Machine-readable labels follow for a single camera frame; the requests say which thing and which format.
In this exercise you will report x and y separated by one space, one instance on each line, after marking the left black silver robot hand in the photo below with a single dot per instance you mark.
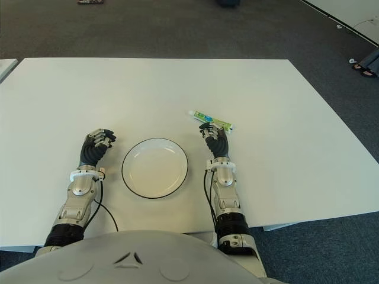
92 151

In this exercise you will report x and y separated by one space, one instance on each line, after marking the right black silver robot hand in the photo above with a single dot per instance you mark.
218 145

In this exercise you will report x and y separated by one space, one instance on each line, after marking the green white toothpaste tube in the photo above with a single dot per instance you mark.
204 116

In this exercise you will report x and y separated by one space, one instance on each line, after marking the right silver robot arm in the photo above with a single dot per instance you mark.
226 201

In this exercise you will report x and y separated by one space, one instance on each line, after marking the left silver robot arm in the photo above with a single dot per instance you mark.
77 204

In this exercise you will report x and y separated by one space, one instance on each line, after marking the white plate with black rim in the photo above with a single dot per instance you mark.
154 168

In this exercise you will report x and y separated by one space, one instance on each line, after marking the grey robot torso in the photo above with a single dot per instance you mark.
133 260

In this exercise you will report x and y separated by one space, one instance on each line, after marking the white side table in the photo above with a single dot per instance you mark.
5 68

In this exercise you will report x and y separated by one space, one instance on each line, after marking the person's sandalled foot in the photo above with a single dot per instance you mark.
368 73

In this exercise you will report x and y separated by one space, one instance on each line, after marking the person's leg in jeans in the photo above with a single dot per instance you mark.
371 59

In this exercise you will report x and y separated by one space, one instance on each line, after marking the white floor platform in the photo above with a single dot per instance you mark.
355 12

